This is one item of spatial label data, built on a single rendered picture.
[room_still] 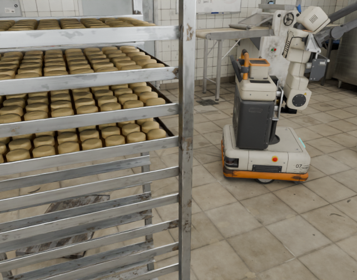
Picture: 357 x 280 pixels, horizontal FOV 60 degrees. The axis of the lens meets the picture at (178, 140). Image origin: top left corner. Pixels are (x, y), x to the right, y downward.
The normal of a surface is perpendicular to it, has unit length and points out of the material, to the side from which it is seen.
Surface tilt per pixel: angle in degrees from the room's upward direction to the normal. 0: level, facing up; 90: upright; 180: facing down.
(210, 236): 0
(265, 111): 90
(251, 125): 90
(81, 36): 90
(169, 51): 90
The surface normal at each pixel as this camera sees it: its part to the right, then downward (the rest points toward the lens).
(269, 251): 0.00, -0.90
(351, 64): -0.92, 0.17
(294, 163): -0.09, 0.43
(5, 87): 0.36, 0.40
